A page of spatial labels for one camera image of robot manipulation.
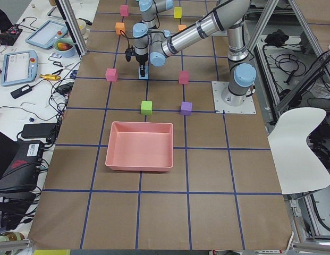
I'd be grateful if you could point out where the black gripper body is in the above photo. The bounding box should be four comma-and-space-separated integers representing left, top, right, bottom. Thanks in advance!
135, 52, 147, 64

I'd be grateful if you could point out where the light blue block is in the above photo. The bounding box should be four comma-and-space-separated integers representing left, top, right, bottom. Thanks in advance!
138, 66, 149, 80

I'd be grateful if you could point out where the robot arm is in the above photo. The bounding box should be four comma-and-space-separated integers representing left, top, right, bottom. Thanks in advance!
138, 0, 173, 29
125, 0, 257, 107

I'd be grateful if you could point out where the pink block near arm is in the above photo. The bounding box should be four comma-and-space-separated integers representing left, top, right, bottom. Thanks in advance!
105, 68, 118, 82

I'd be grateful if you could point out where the orange block far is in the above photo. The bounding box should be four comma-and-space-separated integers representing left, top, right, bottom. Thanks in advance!
115, 22, 125, 35

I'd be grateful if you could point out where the orange block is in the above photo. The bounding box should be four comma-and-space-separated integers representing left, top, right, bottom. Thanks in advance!
115, 22, 125, 35
178, 24, 187, 31

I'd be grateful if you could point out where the green foam block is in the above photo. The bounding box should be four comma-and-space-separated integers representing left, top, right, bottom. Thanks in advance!
141, 100, 153, 115

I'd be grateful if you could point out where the dark pink block front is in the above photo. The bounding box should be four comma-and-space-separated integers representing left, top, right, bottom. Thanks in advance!
178, 71, 190, 84

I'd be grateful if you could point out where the orange block near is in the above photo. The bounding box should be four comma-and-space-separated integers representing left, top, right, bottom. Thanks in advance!
178, 24, 187, 31

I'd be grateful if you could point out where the dark pink block far corner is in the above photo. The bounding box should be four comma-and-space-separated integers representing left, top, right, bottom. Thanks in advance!
120, 5, 129, 17

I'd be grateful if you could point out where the yellow foam block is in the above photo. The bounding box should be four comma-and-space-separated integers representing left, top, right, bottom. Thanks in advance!
174, 6, 182, 19

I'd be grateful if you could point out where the purple block near tray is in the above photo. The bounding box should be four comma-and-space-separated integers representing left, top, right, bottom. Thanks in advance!
180, 101, 192, 116

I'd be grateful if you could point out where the bowl with fruit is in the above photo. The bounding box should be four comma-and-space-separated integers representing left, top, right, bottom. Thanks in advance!
54, 38, 76, 58

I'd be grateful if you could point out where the pink plastic tray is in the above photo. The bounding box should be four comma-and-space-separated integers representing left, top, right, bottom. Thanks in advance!
105, 121, 174, 172

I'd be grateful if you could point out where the gold metal tool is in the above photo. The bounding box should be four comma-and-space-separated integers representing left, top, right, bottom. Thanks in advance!
39, 74, 61, 81

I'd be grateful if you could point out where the teach pendant tablet far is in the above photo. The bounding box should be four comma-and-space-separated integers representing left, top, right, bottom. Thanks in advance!
25, 20, 68, 49

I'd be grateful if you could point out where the teach pendant tablet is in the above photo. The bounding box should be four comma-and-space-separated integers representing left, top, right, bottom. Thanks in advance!
25, 20, 68, 49
1, 50, 38, 87

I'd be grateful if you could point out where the teach pendant tablet near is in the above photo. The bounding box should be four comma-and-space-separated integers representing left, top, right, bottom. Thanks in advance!
1, 50, 38, 87

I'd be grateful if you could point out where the black power adapter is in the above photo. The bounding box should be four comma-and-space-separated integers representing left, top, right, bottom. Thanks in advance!
21, 123, 56, 139

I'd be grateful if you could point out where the white chair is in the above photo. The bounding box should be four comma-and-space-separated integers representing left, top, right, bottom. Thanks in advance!
268, 107, 330, 194

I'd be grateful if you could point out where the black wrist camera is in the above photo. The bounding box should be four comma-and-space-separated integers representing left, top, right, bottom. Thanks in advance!
125, 46, 135, 62

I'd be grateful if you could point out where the aluminium frame post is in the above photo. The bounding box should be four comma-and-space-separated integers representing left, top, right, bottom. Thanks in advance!
55, 0, 88, 58

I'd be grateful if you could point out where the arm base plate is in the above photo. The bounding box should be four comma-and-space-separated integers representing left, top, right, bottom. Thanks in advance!
211, 81, 256, 114

